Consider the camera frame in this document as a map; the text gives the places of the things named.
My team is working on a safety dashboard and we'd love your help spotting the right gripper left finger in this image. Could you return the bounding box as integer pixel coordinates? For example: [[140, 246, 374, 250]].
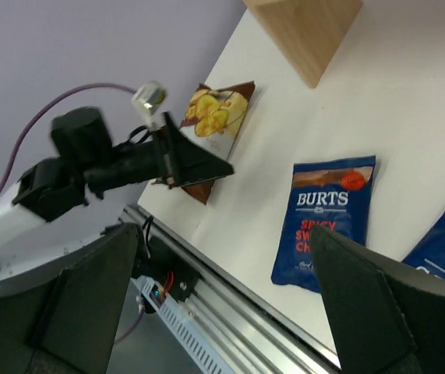
[[0, 224, 140, 373]]

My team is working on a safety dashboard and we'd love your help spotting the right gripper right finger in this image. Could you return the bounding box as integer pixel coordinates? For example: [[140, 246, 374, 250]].
[[310, 226, 445, 373]]

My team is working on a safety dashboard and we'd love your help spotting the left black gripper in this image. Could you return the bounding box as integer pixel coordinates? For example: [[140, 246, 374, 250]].
[[128, 112, 234, 187]]

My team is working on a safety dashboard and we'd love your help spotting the Chuba cassava chips bag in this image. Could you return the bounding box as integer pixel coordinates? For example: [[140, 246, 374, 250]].
[[153, 81, 256, 204]]

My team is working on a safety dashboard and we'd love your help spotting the Burts spicy sweet chilli bag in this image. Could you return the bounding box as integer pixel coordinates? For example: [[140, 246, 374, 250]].
[[270, 155, 376, 293]]

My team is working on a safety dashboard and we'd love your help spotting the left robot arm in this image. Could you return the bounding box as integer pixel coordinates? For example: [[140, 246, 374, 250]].
[[0, 107, 235, 248]]

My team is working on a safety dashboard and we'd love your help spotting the wooden two-tier shelf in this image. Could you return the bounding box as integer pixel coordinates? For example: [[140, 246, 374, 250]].
[[245, 0, 363, 88]]

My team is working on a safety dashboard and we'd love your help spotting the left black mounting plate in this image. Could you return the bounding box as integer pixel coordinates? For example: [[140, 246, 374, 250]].
[[139, 216, 200, 304]]

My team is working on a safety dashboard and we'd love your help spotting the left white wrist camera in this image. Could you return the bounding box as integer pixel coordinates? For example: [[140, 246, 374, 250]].
[[131, 80, 167, 129]]

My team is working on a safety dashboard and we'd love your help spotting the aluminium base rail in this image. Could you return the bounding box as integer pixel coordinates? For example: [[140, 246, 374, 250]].
[[120, 206, 341, 373]]

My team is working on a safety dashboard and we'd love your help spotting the white slotted cable duct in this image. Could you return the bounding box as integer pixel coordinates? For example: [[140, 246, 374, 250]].
[[132, 276, 233, 373]]

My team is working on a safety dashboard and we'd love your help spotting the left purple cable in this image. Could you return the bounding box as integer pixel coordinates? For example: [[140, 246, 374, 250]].
[[0, 82, 137, 213]]

